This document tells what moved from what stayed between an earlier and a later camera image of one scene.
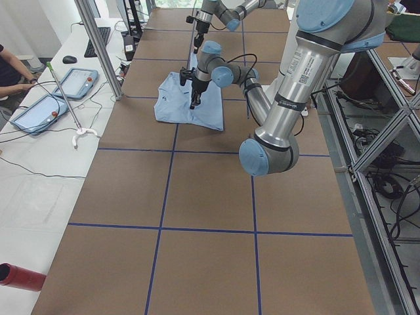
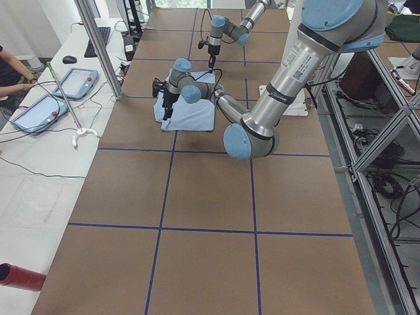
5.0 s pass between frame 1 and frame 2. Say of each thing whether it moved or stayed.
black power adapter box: stayed
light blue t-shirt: moved
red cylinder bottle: stayed
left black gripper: moved
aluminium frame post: stayed
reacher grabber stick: stayed
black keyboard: stayed
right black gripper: moved
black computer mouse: stayed
